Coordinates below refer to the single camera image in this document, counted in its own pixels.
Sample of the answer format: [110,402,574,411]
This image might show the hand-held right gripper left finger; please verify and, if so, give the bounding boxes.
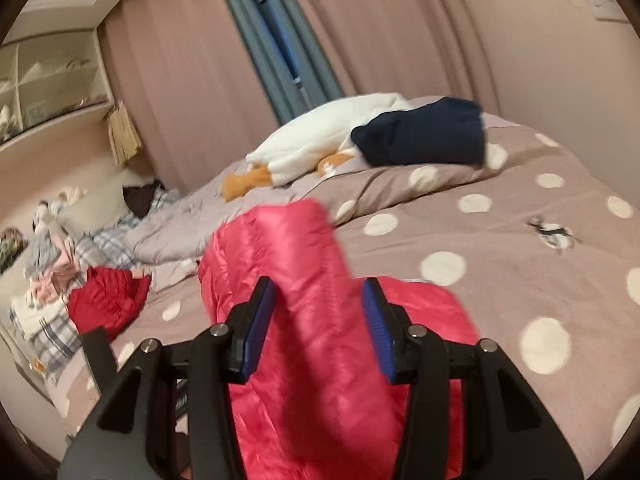
[57,276,277,480]

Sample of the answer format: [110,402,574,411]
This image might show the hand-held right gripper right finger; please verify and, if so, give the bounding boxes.
[361,277,583,480]

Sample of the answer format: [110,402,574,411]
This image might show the pink hooded down jacket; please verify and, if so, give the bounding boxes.
[197,197,481,480]

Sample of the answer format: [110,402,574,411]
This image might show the pile of pink clothes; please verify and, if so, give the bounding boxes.
[25,230,88,306]

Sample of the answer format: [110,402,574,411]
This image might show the red folded down jacket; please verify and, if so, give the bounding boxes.
[66,266,152,337]

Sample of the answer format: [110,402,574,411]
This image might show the white garment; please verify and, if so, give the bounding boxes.
[10,292,71,338]

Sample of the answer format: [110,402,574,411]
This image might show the grey duvet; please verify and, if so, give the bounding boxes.
[122,95,506,266]

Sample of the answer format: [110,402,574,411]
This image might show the polka dot bed sheet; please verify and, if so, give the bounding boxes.
[50,110,640,480]

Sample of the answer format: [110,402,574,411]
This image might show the floral patterned cloth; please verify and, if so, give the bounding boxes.
[0,227,28,273]

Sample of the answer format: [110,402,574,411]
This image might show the white pillow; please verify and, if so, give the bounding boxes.
[57,170,151,233]

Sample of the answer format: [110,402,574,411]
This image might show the small plush toys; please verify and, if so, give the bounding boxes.
[32,186,88,233]

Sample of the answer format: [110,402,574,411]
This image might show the black cloth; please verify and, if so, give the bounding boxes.
[122,179,166,218]

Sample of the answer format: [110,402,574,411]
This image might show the white goose plush toy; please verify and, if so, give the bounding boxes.
[221,92,416,202]

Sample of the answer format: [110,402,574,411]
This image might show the navy folded garment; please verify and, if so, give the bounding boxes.
[351,97,487,167]

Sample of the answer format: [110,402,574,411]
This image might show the pink curtain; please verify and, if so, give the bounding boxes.
[100,0,501,196]

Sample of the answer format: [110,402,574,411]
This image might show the blue curtain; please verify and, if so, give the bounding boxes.
[210,0,346,123]

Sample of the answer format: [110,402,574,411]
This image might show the white wall shelf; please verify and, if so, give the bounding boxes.
[0,25,116,148]

